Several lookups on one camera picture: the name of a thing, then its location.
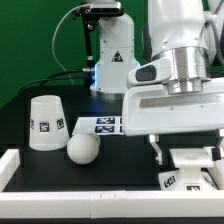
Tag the white front fence bar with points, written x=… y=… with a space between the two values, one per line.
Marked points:
x=112 y=204

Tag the white marker sheet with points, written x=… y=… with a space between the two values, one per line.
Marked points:
x=107 y=125

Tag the white right fence bar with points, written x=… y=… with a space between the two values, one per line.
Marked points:
x=217 y=171

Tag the white lamp bulb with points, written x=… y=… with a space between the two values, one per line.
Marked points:
x=83 y=148

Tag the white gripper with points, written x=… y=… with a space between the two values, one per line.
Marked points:
x=149 y=110

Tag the black camera on stand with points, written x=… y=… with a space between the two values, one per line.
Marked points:
x=91 y=15

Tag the white left fence bar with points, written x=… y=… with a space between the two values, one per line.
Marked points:
x=9 y=162

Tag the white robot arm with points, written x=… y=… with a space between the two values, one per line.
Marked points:
x=174 y=92

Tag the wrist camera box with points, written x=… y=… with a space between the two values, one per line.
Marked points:
x=154 y=72

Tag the white fence bar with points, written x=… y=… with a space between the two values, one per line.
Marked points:
x=217 y=171
x=9 y=162
x=112 y=204

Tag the white lamp shade cone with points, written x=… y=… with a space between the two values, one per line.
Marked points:
x=48 y=128

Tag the white lamp base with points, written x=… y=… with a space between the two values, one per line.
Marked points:
x=188 y=174

